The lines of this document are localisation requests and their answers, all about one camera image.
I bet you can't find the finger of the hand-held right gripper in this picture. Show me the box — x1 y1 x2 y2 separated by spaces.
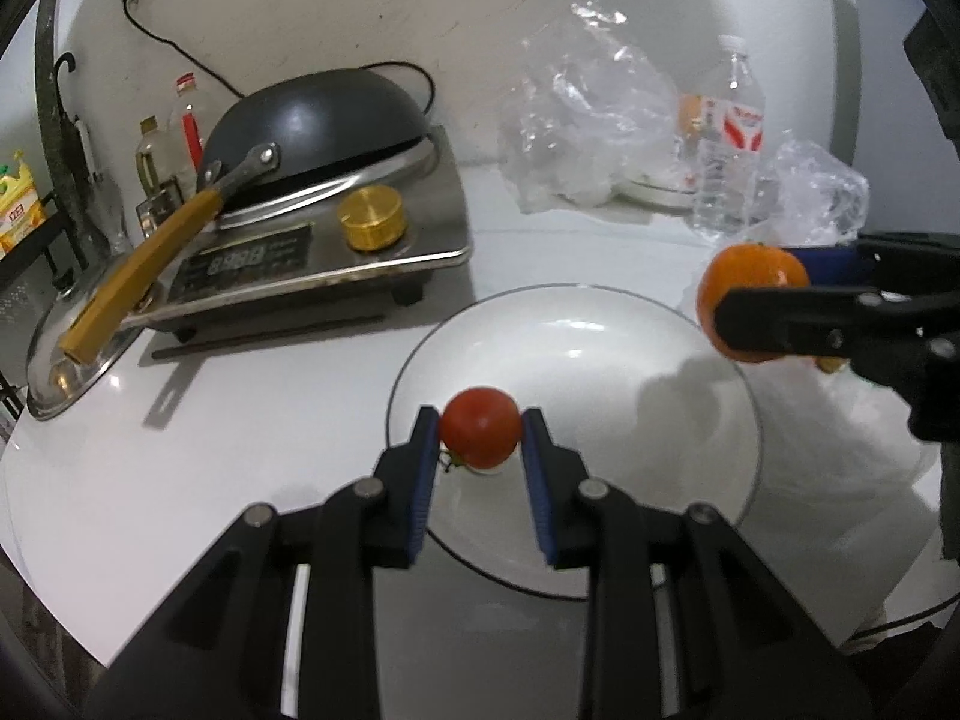
712 285 960 391
784 231 960 293

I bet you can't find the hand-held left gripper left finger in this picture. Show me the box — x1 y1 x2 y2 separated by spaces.
82 405 443 720

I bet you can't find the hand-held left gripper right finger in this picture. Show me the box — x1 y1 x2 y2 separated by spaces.
521 406 875 720

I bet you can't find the large orange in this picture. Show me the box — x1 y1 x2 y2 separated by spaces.
695 241 812 365

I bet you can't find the red tomato with stem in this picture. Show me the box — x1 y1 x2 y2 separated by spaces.
439 386 524 472

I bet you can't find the white plate with dark rim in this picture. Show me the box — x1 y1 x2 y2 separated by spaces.
386 283 764 601

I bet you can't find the crumpled clear plastic bag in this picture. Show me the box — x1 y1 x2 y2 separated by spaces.
757 136 871 248

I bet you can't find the clear water bottle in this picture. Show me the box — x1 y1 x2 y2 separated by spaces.
690 34 766 237

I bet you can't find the white dish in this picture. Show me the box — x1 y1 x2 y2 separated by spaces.
615 165 702 212

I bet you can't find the small orange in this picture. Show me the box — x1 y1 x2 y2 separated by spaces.
679 94 710 158

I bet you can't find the steel induction cooker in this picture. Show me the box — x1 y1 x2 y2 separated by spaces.
150 124 475 361

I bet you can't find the gold cooker knob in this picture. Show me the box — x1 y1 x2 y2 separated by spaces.
337 185 410 252

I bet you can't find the glass pot lid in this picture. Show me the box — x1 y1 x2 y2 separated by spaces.
26 251 162 421

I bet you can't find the oil bottle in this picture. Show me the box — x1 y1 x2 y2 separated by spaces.
135 116 181 200

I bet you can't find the red label bottle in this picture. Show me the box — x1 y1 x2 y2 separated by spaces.
169 73 207 173

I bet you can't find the yellow detergent bottle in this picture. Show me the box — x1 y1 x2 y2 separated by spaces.
0 150 47 256

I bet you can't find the black hooked rod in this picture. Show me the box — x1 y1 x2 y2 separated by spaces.
54 51 102 200

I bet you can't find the dark vertical pipe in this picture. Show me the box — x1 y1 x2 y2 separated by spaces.
34 0 98 256

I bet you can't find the black wok with wooden handle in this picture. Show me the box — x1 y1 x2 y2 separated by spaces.
58 67 436 361

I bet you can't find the black cooker cable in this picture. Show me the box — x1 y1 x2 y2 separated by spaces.
122 0 437 117

